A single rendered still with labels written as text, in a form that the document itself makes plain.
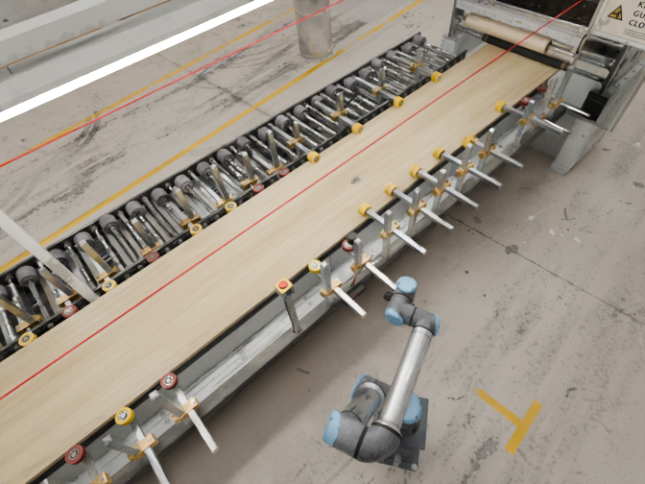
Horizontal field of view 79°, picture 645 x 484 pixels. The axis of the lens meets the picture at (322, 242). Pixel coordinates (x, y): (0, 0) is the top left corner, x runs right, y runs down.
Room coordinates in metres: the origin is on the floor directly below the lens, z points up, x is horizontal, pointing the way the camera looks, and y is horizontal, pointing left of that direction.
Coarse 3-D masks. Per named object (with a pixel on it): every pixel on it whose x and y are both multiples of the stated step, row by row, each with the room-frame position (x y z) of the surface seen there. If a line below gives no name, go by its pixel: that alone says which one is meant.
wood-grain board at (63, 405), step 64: (512, 64) 3.12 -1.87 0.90; (384, 128) 2.49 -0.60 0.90; (448, 128) 2.38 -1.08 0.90; (320, 192) 1.89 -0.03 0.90; (384, 192) 1.81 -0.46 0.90; (192, 256) 1.49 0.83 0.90; (256, 256) 1.42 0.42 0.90; (320, 256) 1.37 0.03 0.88; (128, 320) 1.10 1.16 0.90; (192, 320) 1.04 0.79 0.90; (0, 384) 0.82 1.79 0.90; (64, 384) 0.77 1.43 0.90; (128, 384) 0.72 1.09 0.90; (0, 448) 0.50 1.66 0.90; (64, 448) 0.46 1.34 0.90
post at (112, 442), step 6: (108, 438) 0.43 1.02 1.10; (114, 438) 0.43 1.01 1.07; (120, 438) 0.45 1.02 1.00; (108, 444) 0.41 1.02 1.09; (114, 444) 0.41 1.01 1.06; (120, 444) 0.42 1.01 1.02; (126, 444) 0.43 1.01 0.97; (132, 444) 0.44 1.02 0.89; (120, 450) 0.40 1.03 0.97; (126, 450) 0.41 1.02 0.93; (132, 450) 0.41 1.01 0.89; (138, 450) 0.42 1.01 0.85; (144, 456) 0.41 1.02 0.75
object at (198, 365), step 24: (528, 96) 2.71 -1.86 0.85; (504, 120) 2.53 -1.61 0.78; (456, 168) 2.20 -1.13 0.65; (408, 192) 1.85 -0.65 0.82; (336, 264) 1.45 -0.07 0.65; (264, 312) 1.11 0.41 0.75; (240, 336) 1.00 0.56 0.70; (192, 360) 0.84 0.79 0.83; (216, 360) 0.89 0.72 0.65; (144, 408) 0.64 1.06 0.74; (96, 432) 0.52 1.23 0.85; (120, 432) 0.55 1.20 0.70; (96, 456) 0.46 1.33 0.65
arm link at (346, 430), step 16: (368, 384) 0.56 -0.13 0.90; (384, 384) 0.57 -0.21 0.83; (352, 400) 0.44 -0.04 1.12; (368, 400) 0.44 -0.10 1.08; (384, 400) 0.48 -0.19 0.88; (336, 416) 0.34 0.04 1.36; (352, 416) 0.34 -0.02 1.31; (368, 416) 0.36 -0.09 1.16; (336, 432) 0.28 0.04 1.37; (352, 432) 0.27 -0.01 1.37; (336, 448) 0.24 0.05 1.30; (352, 448) 0.23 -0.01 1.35
